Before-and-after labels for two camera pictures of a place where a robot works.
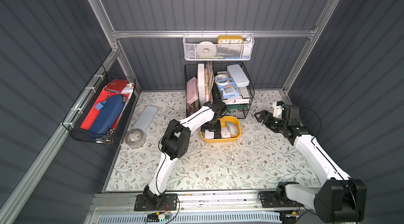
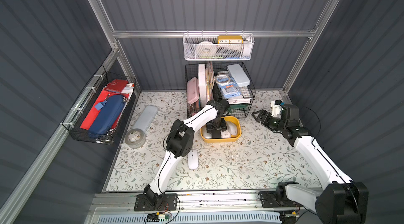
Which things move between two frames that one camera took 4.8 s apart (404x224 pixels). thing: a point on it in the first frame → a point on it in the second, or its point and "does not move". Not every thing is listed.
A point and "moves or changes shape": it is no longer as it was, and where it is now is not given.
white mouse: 208,134 moves or changes shape
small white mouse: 225,133 does not move
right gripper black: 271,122 does not move
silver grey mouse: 231,128 does not move
